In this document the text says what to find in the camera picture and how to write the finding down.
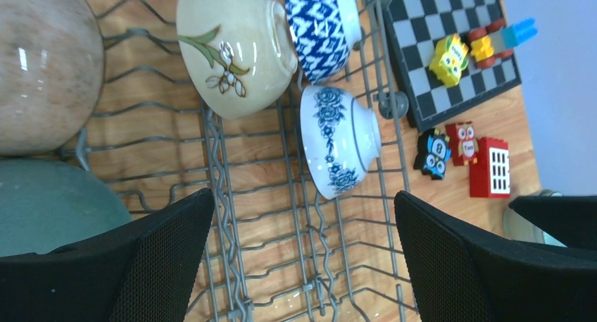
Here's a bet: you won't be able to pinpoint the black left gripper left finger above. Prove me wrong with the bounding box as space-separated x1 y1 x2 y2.
1 188 215 321

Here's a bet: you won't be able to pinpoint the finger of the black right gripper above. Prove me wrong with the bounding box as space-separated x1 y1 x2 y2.
508 195 596 251

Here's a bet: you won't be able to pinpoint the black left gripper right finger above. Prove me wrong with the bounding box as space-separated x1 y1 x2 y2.
394 191 596 321

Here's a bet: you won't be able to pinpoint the mint green leaf bowl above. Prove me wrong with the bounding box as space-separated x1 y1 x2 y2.
503 208 566 247

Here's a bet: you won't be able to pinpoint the red toy house block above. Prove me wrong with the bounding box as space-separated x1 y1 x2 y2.
469 137 510 199

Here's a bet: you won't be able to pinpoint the teal bowl with orange flower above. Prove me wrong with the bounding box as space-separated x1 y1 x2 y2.
1 159 132 256

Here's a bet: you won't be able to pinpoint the black blue owl block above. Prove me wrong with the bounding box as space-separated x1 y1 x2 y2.
413 128 452 180

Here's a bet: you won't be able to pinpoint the red owl toy block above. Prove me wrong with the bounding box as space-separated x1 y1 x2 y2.
445 121 479 166

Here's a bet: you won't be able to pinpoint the white bowl blue roses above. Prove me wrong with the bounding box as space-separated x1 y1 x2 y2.
299 85 382 200

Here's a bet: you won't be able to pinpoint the toy brick car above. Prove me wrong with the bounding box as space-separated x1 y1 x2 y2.
467 18 538 69

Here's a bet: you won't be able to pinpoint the yellow owl toy block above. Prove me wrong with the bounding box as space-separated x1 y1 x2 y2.
429 33 469 87

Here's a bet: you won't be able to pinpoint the beige bowl with flower sprig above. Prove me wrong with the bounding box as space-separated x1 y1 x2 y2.
176 0 299 120

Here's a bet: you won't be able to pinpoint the black white chessboard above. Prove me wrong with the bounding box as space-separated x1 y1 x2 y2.
382 0 522 132

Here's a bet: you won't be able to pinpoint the blue white zigzag bowl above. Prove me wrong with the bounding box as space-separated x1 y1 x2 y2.
284 0 362 85

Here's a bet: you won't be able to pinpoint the grey wire dish rack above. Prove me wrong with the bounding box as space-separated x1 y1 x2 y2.
61 0 420 321

